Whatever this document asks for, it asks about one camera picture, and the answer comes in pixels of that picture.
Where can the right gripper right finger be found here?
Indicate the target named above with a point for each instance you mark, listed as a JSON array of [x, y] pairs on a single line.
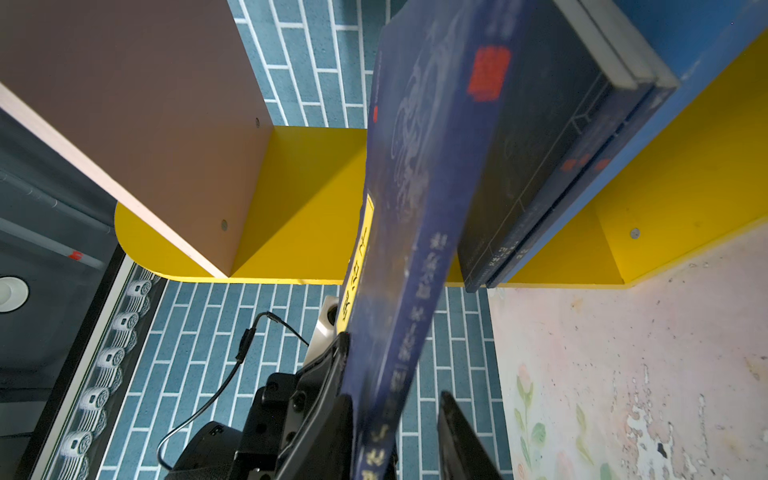
[[461, 454]]

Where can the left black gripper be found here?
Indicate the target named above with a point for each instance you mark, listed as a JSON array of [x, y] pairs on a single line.
[[281, 414]]

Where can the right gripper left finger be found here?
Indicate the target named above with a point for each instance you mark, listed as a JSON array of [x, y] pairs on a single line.
[[325, 450]]

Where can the navy book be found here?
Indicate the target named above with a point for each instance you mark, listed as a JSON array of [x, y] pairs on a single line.
[[437, 93], [568, 91], [628, 40]]

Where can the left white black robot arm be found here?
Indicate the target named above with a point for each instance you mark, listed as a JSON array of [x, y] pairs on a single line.
[[210, 453]]

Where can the yellow pink blue bookshelf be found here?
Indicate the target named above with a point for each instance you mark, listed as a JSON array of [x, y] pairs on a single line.
[[156, 103]]

